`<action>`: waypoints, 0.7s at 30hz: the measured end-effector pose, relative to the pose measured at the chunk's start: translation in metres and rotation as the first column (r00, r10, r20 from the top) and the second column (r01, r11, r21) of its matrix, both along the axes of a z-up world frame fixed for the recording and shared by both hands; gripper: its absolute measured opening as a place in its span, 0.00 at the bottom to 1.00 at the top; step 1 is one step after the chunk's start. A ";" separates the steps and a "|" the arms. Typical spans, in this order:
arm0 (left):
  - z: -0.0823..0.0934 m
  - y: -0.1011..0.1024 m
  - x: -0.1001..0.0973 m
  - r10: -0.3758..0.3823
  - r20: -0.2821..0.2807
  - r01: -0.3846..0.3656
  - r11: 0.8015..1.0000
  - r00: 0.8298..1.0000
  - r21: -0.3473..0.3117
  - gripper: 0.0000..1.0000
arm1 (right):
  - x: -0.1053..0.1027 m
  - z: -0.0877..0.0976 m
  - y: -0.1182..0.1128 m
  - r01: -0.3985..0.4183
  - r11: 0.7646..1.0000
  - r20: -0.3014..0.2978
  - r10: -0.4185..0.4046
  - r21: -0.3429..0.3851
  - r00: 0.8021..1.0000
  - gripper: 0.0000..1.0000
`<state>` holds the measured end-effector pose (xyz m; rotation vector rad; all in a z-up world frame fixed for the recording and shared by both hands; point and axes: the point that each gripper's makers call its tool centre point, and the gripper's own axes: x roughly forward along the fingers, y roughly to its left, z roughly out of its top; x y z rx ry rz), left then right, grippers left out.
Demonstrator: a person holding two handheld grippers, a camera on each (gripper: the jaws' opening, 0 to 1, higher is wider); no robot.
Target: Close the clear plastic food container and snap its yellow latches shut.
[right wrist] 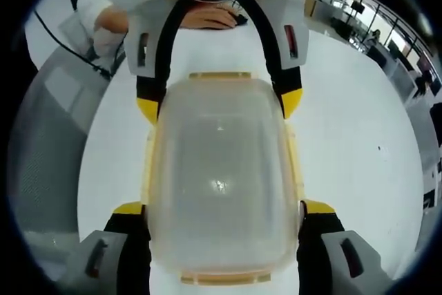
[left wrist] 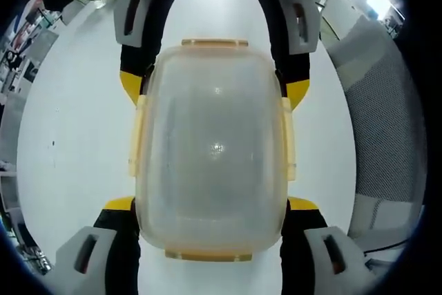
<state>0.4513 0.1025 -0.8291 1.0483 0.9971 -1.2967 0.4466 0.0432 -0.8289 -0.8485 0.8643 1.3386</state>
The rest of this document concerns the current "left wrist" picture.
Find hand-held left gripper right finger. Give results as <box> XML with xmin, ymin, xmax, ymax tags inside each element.
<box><xmin>280</xmin><ymin>196</ymin><xmax>373</xmax><ymax>295</ymax></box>

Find clear container with yellow buckle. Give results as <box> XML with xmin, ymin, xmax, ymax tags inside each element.
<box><xmin>127</xmin><ymin>37</ymin><xmax>298</xmax><ymax>263</ymax></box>

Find grey mesh office chair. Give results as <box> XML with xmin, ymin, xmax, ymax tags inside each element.
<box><xmin>325</xmin><ymin>15</ymin><xmax>427</xmax><ymax>240</ymax></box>

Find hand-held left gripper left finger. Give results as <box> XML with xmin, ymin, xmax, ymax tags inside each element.
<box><xmin>55</xmin><ymin>196</ymin><xmax>142</xmax><ymax>295</ymax></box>

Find black cable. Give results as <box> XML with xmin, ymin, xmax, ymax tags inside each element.
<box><xmin>361</xmin><ymin>239</ymin><xmax>411</xmax><ymax>256</ymax></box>

